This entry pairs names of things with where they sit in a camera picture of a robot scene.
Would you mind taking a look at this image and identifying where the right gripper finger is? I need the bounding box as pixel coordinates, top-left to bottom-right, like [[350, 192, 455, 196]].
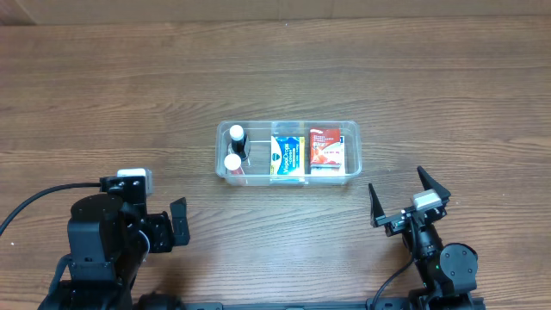
[[417, 166, 451, 205], [368, 183, 386, 227]]

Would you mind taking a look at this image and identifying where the white Hansaplast plaster box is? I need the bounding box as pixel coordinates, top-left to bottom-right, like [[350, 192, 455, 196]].
[[311, 135, 346, 177]]

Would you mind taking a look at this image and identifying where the orange bottle white cap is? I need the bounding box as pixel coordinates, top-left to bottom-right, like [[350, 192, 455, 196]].
[[224, 153, 245, 175]]

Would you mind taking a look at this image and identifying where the red medicine box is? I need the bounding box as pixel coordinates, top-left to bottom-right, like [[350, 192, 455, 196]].
[[310, 127, 344, 168]]

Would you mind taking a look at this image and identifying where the blue Vicks VapoDrops box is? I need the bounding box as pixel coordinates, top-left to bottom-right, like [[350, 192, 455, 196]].
[[270, 136, 305, 177]]

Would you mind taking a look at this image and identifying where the black bottle white cap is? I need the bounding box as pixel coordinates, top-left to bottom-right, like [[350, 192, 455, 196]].
[[229, 125, 251, 161]]

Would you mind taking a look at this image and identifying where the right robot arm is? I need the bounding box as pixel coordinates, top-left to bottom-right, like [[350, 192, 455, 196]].
[[366, 166, 486, 310]]

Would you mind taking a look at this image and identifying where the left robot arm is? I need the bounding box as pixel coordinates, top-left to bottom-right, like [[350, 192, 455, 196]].
[[39, 194, 190, 310]]

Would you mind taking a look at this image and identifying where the clear plastic container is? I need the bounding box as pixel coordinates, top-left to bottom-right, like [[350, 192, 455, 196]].
[[215, 121, 362, 186]]

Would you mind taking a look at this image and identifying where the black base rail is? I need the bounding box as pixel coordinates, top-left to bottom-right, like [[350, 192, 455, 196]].
[[137, 292, 487, 310]]

